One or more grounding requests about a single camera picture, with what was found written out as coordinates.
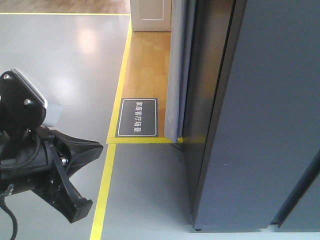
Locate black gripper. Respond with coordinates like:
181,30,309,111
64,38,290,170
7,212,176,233
0,70,103,223

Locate dark grey side-by-side fridge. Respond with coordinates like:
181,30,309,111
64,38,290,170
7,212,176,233
178,0,320,233

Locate dark floor sticker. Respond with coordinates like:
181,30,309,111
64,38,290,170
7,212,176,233
116,98,159,138

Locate white panelled cabinet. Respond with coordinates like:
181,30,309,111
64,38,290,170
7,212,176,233
130,0,172,32

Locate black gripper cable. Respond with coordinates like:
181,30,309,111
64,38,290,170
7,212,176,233
0,184,19,240

